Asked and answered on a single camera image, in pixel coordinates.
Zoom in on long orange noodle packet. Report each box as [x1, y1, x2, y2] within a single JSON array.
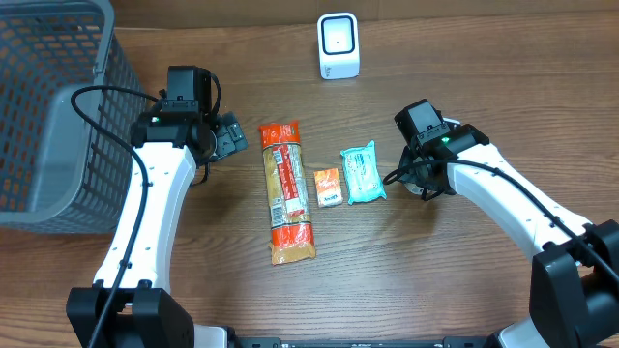
[[259, 122, 316, 265]]

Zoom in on white barcode scanner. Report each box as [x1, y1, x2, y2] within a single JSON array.
[[316, 12, 361, 80]]

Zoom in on grey plastic shopping basket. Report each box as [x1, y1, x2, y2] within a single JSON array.
[[1, 1, 147, 234]]

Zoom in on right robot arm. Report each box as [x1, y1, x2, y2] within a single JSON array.
[[383, 100, 618, 348]]

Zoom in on small orange snack box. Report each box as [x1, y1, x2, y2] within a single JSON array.
[[314, 168, 343, 208]]

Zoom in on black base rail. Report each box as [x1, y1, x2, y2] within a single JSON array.
[[229, 336, 486, 348]]

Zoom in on green lidded can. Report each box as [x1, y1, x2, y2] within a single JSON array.
[[404, 183, 424, 195]]

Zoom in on teal wet wipes pack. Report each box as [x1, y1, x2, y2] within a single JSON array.
[[340, 140, 387, 205]]

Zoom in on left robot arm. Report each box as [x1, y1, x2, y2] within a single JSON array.
[[66, 66, 248, 347]]

